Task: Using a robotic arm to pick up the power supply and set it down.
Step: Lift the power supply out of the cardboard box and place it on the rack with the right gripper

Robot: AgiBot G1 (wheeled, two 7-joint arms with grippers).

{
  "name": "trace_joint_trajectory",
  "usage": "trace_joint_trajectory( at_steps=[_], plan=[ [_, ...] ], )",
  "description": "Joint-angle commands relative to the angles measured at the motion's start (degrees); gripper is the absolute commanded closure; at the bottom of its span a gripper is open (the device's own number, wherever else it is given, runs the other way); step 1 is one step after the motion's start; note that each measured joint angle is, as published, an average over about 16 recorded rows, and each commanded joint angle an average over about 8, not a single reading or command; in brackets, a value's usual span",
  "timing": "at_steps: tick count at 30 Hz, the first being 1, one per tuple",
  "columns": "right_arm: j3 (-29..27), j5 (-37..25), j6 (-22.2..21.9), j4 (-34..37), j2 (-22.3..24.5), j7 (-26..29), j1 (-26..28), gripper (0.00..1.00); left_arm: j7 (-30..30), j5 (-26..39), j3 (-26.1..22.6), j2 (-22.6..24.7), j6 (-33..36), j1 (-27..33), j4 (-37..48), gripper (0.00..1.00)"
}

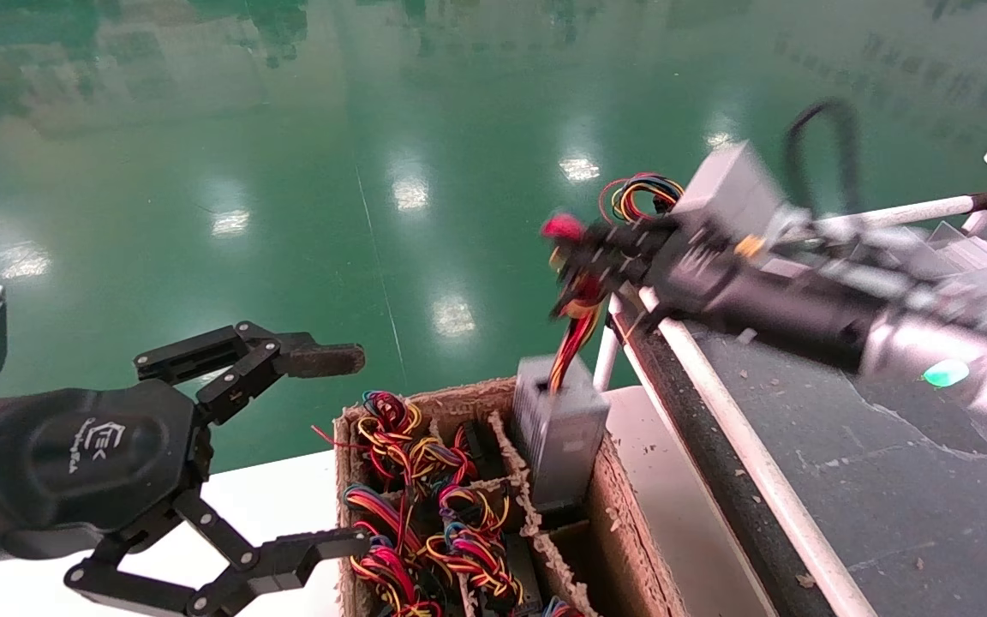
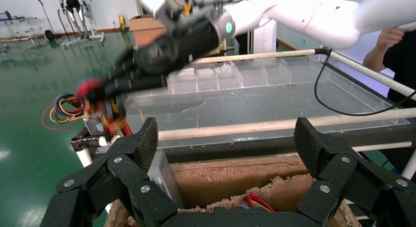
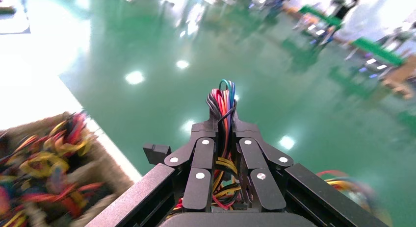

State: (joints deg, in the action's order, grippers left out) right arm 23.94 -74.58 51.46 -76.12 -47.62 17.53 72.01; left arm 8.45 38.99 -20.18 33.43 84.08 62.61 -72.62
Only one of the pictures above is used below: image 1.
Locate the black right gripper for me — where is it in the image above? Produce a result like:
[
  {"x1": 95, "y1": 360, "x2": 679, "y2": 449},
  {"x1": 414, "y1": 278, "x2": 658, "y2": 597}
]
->
[{"x1": 549, "y1": 219, "x2": 878, "y2": 373}]

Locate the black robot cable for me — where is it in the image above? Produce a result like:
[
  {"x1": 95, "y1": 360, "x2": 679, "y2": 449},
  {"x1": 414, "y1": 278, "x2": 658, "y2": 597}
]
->
[{"x1": 787, "y1": 100, "x2": 861, "y2": 219}]

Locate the brown cardboard divider box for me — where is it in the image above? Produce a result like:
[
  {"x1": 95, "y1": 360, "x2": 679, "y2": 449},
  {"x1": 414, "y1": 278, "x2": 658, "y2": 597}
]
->
[{"x1": 333, "y1": 377, "x2": 687, "y2": 617}]

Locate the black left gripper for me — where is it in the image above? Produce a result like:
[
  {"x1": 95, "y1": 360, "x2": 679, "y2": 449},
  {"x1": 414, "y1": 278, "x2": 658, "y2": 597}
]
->
[{"x1": 0, "y1": 321, "x2": 372, "y2": 617}]

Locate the white pipe rack frame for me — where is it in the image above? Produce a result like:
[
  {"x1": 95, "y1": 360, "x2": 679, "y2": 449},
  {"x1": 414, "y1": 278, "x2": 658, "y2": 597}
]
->
[{"x1": 592, "y1": 184, "x2": 987, "y2": 617}]

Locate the gray power supply with wires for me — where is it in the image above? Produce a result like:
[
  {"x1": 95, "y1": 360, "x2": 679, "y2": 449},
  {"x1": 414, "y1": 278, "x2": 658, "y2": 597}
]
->
[
  {"x1": 512, "y1": 214, "x2": 612, "y2": 511},
  {"x1": 598, "y1": 173, "x2": 687, "y2": 225}
]

